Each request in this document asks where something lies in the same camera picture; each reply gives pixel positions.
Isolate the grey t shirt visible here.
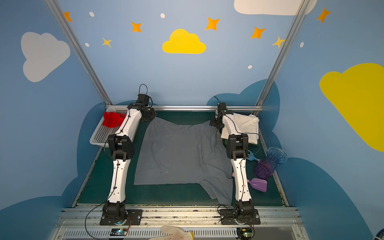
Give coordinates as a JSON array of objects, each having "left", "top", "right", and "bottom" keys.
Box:
[{"left": 134, "top": 118, "right": 233, "bottom": 205}]

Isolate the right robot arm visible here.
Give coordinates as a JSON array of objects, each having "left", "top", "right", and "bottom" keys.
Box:
[{"left": 210, "top": 102, "right": 255, "bottom": 223}]

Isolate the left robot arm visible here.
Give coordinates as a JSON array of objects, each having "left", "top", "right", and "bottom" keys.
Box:
[{"left": 100, "top": 94, "right": 156, "bottom": 226}]

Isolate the folded white t shirt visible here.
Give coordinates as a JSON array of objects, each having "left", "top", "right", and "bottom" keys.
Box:
[{"left": 234, "top": 113, "right": 260, "bottom": 145}]

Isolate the white plastic laundry basket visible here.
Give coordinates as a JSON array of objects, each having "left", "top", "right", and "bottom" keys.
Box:
[{"left": 90, "top": 105, "right": 128, "bottom": 148}]

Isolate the red t shirt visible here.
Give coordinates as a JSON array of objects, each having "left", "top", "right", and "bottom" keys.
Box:
[{"left": 103, "top": 112, "right": 126, "bottom": 128}]

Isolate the right circuit board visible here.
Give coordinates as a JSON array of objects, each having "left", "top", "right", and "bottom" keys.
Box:
[{"left": 236, "top": 228, "right": 254, "bottom": 240}]

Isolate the circuit board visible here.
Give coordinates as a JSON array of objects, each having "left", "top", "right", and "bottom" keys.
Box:
[
  {"left": 110, "top": 229, "right": 128, "bottom": 238},
  {"left": 236, "top": 228, "right": 254, "bottom": 240}
]

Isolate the white work glove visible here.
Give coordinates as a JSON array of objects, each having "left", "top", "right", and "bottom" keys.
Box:
[{"left": 150, "top": 226, "right": 195, "bottom": 240}]

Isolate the left circuit board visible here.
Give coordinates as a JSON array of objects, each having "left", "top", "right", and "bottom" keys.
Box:
[{"left": 110, "top": 229, "right": 128, "bottom": 238}]

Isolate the horizontal aluminium frame bar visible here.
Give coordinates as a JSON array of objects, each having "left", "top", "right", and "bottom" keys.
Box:
[{"left": 106, "top": 105, "right": 263, "bottom": 112}]

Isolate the purple scoop pink handle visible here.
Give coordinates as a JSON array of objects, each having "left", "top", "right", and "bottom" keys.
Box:
[{"left": 248, "top": 178, "right": 268, "bottom": 193}]

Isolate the left aluminium frame post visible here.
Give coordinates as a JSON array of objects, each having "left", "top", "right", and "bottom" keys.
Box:
[{"left": 45, "top": 0, "right": 113, "bottom": 106}]

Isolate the aluminium frame post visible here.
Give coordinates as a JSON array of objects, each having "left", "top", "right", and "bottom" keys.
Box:
[
  {"left": 45, "top": 0, "right": 113, "bottom": 106},
  {"left": 256, "top": 0, "right": 312, "bottom": 108}
]

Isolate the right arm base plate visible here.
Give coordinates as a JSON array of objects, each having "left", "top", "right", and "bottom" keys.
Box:
[{"left": 218, "top": 208, "right": 261, "bottom": 226}]

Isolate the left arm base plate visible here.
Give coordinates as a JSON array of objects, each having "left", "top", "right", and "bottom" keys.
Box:
[{"left": 100, "top": 210, "right": 143, "bottom": 226}]

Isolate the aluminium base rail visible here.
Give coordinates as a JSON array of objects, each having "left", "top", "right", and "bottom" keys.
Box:
[{"left": 49, "top": 205, "right": 309, "bottom": 240}]

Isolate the right aluminium frame post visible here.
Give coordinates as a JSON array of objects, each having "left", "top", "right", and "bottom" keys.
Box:
[{"left": 256, "top": 0, "right": 312, "bottom": 108}]

